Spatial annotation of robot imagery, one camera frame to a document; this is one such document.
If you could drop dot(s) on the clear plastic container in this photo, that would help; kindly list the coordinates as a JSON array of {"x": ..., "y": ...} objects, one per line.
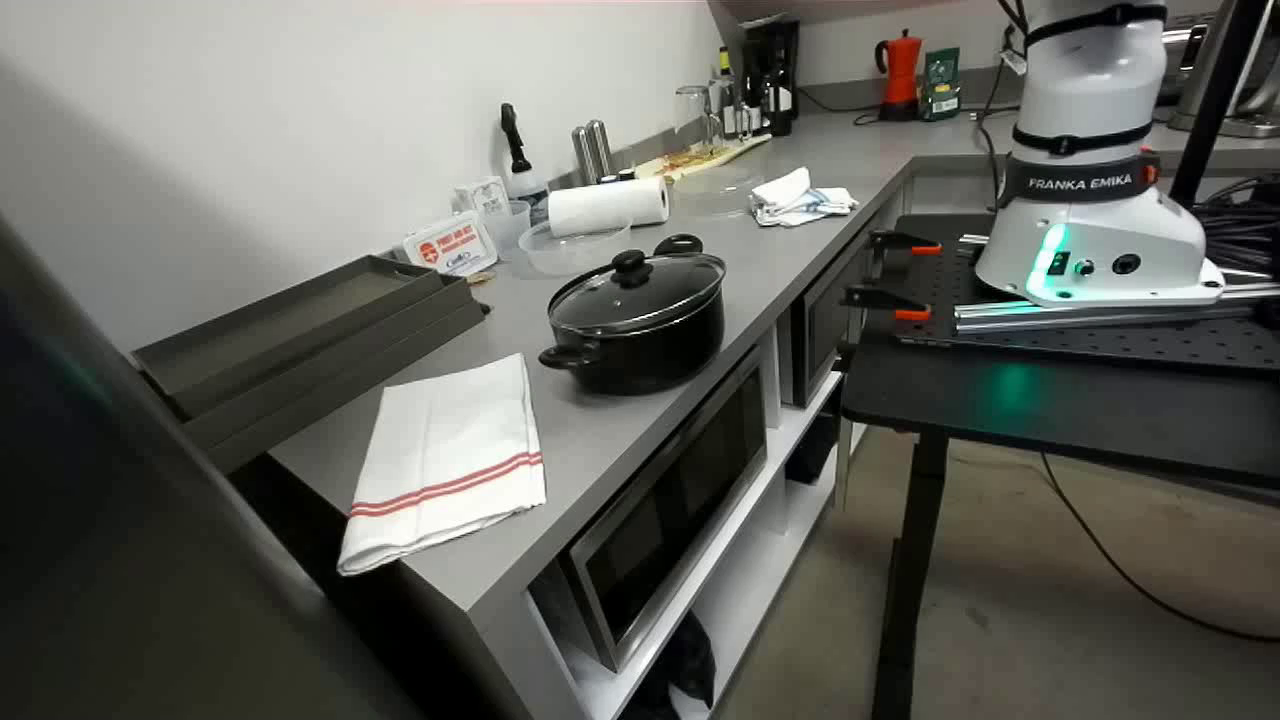
[{"x": 542, "y": 251}]

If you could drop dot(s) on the steel shaker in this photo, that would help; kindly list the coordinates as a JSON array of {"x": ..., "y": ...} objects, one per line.
[
  {"x": 584, "y": 152},
  {"x": 602, "y": 147}
]

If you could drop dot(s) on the glass lid with black knob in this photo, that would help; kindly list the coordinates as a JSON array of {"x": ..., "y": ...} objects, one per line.
[{"x": 666, "y": 287}]

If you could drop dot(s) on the white paper towel roll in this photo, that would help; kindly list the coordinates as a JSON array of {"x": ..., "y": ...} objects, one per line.
[{"x": 604, "y": 207}]

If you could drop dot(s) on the black cooking pot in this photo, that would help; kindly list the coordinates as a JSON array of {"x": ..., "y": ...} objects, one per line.
[{"x": 642, "y": 354}]

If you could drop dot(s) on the white towel with red stripes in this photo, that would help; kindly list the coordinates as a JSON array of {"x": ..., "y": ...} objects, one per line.
[{"x": 447, "y": 455}]

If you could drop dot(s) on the dark glass bottle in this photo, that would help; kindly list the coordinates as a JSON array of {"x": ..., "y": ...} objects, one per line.
[{"x": 726, "y": 100}]

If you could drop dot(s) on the crumpled white cloth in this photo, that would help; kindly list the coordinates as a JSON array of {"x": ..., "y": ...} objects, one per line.
[{"x": 792, "y": 200}]

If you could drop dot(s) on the red moka pot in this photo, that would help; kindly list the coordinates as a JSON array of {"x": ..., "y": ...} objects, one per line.
[{"x": 903, "y": 74}]

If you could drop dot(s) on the green box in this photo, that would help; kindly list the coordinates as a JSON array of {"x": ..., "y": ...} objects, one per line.
[{"x": 940, "y": 81}]

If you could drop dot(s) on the black robot table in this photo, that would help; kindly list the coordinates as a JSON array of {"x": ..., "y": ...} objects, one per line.
[{"x": 1064, "y": 402}]

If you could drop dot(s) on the wooden cutting board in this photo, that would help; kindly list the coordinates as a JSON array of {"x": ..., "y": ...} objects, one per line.
[{"x": 700, "y": 158}]

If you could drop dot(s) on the black pole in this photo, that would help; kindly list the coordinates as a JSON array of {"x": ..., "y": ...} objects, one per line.
[{"x": 1221, "y": 93}]

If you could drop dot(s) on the red-labelled white package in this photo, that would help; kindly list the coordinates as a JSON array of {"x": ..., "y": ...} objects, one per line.
[{"x": 449, "y": 247}]

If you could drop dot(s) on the dark blurry foreground panel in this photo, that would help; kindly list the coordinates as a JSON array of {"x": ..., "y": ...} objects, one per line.
[{"x": 120, "y": 561}]

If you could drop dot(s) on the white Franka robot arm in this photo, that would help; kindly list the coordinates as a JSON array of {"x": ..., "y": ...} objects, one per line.
[{"x": 1087, "y": 81}]

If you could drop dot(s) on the grey counter cabinet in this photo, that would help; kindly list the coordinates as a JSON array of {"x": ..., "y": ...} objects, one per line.
[{"x": 505, "y": 624}]

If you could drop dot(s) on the built-in microwave oven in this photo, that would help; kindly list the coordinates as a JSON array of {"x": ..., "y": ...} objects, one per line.
[{"x": 672, "y": 514}]

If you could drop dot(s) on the dark grey angled tray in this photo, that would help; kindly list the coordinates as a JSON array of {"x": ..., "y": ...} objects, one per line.
[{"x": 307, "y": 347}]

